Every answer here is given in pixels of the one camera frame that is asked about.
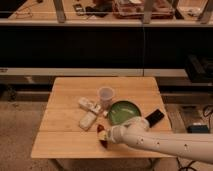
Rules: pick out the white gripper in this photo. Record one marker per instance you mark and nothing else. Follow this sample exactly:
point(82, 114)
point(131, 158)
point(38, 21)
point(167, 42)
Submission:
point(113, 134)

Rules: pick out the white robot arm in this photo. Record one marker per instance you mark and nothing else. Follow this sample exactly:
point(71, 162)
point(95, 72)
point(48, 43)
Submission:
point(135, 134)

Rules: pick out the green ceramic bowl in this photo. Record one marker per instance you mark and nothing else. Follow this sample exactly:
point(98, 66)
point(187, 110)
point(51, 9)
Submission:
point(121, 111)

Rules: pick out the translucent plastic cup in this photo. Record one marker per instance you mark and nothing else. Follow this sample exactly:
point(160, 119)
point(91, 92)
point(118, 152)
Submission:
point(105, 95)

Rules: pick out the wooden table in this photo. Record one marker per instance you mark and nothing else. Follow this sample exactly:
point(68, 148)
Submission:
point(60, 136)

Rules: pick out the red tray on shelf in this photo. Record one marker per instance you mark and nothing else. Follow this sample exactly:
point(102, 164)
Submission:
point(135, 9)

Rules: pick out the metal shelf rack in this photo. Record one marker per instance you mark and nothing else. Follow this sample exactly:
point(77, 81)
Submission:
point(61, 13)

